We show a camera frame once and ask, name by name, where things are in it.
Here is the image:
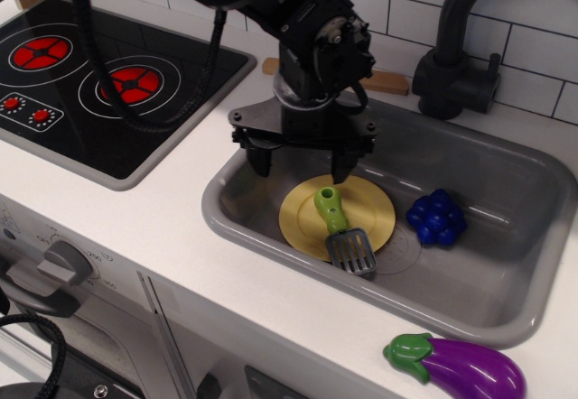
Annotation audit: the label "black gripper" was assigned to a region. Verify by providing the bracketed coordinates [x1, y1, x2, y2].
[228, 97, 378, 184]

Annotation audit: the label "green handled grey spatula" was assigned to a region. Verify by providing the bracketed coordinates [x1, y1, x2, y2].
[313, 187, 378, 275]

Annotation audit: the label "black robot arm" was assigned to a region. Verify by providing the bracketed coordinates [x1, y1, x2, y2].
[195, 0, 377, 184]

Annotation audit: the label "yellow round plate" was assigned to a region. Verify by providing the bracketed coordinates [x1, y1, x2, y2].
[278, 174, 396, 262]

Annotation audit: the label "grey plastic sink basin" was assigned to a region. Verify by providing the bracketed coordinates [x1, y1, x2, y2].
[202, 100, 577, 348]

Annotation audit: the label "wooden block strip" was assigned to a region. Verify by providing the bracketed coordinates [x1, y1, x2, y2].
[261, 58, 410, 96]

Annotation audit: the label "blue toy grapes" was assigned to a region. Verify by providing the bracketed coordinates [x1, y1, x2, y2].
[406, 189, 468, 246]

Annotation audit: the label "dark grey faucet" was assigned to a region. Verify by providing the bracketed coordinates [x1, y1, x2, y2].
[412, 0, 501, 120]

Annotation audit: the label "black toy stovetop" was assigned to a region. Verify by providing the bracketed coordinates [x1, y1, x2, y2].
[1, 0, 256, 190]

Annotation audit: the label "grey oven knob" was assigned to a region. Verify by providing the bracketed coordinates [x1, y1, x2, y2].
[37, 240, 93, 285]

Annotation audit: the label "purple toy eggplant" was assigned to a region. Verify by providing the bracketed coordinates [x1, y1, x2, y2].
[383, 333, 527, 398]

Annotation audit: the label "black braided cable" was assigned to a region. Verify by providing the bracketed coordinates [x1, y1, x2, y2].
[67, 0, 229, 135]
[0, 313, 67, 399]

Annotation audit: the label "black braided cable lower left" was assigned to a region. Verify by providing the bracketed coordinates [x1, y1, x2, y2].
[0, 313, 67, 399]

